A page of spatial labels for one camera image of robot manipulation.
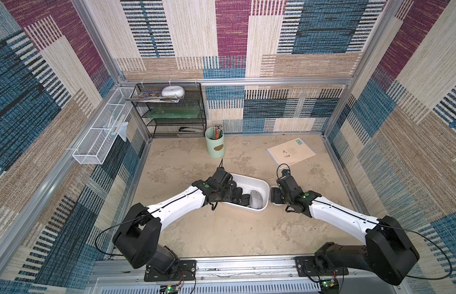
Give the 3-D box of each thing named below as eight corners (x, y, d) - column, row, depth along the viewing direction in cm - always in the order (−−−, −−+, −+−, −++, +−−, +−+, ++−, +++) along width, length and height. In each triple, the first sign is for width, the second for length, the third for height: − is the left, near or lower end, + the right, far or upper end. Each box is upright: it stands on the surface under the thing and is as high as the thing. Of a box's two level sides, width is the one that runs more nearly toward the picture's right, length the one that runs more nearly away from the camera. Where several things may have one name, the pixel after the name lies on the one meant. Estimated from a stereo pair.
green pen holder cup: (206, 159, 111) (203, 142, 100) (208, 143, 120) (205, 126, 108) (224, 159, 111) (223, 142, 100) (224, 143, 120) (224, 126, 108)
